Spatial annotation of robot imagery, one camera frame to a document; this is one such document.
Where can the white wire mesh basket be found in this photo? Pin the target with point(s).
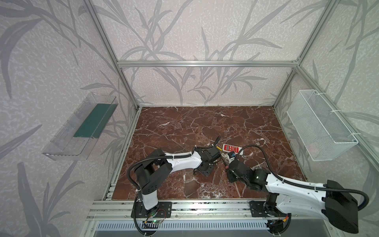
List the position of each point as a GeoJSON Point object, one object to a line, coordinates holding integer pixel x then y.
{"type": "Point", "coordinates": [323, 133]}

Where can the clear plastic wall shelf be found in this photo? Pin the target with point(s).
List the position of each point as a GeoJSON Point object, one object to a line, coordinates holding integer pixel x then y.
{"type": "Point", "coordinates": [64, 146]}

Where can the red white remote control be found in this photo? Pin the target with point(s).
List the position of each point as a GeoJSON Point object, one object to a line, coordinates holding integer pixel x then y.
{"type": "Point", "coordinates": [231, 148]}

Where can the red handled screwdriver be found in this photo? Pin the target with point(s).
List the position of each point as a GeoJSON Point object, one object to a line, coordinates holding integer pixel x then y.
{"type": "Point", "coordinates": [217, 140]}

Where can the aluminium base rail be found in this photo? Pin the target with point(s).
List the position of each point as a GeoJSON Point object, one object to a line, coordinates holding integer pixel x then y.
{"type": "Point", "coordinates": [181, 209]}

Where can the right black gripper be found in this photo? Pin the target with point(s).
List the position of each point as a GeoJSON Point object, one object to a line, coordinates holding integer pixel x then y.
{"type": "Point", "coordinates": [232, 164]}

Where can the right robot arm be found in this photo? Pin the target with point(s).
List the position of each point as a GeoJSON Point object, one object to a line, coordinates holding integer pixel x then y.
{"type": "Point", "coordinates": [286, 197]}

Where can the green mat in shelf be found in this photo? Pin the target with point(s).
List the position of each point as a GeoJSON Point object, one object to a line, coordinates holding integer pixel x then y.
{"type": "Point", "coordinates": [96, 121]}

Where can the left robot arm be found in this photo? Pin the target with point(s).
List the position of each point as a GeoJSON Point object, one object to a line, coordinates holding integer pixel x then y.
{"type": "Point", "coordinates": [148, 174]}

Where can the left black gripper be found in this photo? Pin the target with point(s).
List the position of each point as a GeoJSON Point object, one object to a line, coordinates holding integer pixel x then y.
{"type": "Point", "coordinates": [213, 149]}

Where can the aluminium frame crossbar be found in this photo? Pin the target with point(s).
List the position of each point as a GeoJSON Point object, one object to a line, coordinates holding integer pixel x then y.
{"type": "Point", "coordinates": [151, 63]}

